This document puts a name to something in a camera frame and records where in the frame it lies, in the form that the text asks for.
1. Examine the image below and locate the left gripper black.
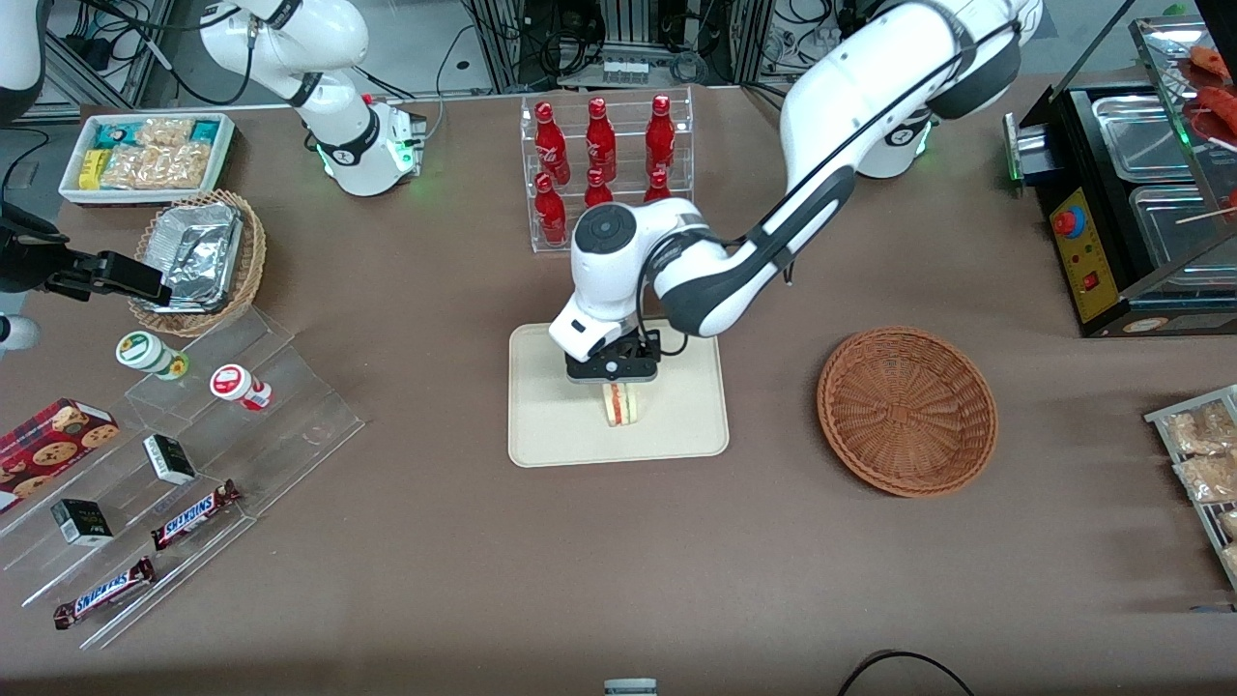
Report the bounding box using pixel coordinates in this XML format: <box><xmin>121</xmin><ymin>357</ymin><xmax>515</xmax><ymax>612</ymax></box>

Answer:
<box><xmin>564</xmin><ymin>331</ymin><xmax>663</xmax><ymax>380</ymax></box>

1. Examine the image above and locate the brown Snickers bar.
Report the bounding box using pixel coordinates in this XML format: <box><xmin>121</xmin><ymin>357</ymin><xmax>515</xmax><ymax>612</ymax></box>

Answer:
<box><xmin>52</xmin><ymin>556</ymin><xmax>157</xmax><ymax>631</ymax></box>
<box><xmin>150</xmin><ymin>479</ymin><xmax>244</xmax><ymax>553</ymax></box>

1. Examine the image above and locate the clear rice cracker bag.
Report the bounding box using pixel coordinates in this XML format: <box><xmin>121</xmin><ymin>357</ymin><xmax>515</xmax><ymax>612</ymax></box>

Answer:
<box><xmin>135</xmin><ymin>117</ymin><xmax>195</xmax><ymax>148</ymax></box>
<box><xmin>101</xmin><ymin>143</ymin><xmax>212</xmax><ymax>190</ymax></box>

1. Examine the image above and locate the black food warmer machine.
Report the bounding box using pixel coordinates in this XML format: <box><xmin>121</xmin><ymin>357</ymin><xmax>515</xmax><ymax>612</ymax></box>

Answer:
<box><xmin>1003</xmin><ymin>14</ymin><xmax>1237</xmax><ymax>339</ymax></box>

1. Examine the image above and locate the grey wire snack rack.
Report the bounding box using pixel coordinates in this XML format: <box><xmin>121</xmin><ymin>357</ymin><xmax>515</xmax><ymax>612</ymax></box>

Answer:
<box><xmin>1144</xmin><ymin>385</ymin><xmax>1237</xmax><ymax>591</ymax></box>

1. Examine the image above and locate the beige plastic serving tray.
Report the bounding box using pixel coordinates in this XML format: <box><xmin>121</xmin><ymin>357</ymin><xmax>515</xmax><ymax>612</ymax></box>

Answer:
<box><xmin>508</xmin><ymin>319</ymin><xmax>730</xmax><ymax>469</ymax></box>

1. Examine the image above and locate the white rectangular snack bin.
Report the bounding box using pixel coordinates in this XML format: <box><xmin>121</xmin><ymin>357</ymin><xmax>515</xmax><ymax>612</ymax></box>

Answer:
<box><xmin>57</xmin><ymin>112</ymin><xmax>237</xmax><ymax>207</ymax></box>

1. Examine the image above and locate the red skewered sausage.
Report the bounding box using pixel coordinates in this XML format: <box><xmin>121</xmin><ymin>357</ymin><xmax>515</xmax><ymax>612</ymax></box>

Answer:
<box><xmin>1191</xmin><ymin>85</ymin><xmax>1237</xmax><ymax>148</ymax></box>
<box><xmin>1188</xmin><ymin>43</ymin><xmax>1235</xmax><ymax>80</ymax></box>

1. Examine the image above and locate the small tan wicker basket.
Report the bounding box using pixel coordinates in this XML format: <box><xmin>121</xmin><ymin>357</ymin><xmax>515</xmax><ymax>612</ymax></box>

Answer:
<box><xmin>128</xmin><ymin>188</ymin><xmax>268</xmax><ymax>338</ymax></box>

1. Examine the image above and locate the red lid yogurt cup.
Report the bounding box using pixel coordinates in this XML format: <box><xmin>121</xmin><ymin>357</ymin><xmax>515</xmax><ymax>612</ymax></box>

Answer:
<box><xmin>209</xmin><ymin>362</ymin><xmax>274</xmax><ymax>413</ymax></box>

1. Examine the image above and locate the green lid yogurt cup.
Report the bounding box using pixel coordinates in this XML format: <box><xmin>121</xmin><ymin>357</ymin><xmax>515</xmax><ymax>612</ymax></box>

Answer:
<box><xmin>115</xmin><ymin>330</ymin><xmax>190</xmax><ymax>382</ymax></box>

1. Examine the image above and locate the clear acrylic stepped display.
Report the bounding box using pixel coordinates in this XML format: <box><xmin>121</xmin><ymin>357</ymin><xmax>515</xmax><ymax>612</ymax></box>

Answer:
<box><xmin>0</xmin><ymin>306</ymin><xmax>366</xmax><ymax>652</ymax></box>

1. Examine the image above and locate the red cookie box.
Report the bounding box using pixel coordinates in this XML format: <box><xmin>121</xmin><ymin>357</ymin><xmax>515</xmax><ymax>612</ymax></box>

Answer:
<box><xmin>0</xmin><ymin>397</ymin><xmax>121</xmax><ymax>514</ymax></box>

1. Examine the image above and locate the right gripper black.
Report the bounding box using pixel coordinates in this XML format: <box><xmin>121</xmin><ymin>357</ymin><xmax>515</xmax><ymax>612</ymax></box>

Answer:
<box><xmin>0</xmin><ymin>203</ymin><xmax>175</xmax><ymax>306</ymax></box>

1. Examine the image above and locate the clear acrylic bottle rack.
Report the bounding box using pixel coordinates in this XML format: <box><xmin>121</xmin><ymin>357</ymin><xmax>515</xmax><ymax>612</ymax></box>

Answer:
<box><xmin>520</xmin><ymin>87</ymin><xmax>695</xmax><ymax>254</ymax></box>

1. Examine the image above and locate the black cable loop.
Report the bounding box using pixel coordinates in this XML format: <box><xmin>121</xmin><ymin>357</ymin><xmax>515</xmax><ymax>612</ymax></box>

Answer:
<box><xmin>835</xmin><ymin>649</ymin><xmax>978</xmax><ymax>696</ymax></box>

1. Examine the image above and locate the silver foil container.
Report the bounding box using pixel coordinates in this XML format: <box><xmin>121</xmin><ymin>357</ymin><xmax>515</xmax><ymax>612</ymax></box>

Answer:
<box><xmin>144</xmin><ymin>202</ymin><xmax>245</xmax><ymax>314</ymax></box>

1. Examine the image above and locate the round brown wicker basket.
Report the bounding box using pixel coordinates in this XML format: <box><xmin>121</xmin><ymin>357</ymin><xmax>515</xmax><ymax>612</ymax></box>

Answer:
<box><xmin>817</xmin><ymin>327</ymin><xmax>998</xmax><ymax>499</ymax></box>

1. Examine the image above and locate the steel warmer pan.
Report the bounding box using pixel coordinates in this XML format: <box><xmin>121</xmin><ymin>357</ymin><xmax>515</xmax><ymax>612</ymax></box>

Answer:
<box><xmin>1128</xmin><ymin>183</ymin><xmax>1237</xmax><ymax>269</ymax></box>
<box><xmin>1091</xmin><ymin>94</ymin><xmax>1201</xmax><ymax>184</ymax></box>

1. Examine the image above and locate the small black carton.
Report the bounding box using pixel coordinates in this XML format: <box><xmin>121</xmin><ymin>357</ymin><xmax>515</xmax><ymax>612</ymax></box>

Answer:
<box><xmin>49</xmin><ymin>498</ymin><xmax>115</xmax><ymax>549</ymax></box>
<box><xmin>142</xmin><ymin>433</ymin><xmax>198</xmax><ymax>487</ymax></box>

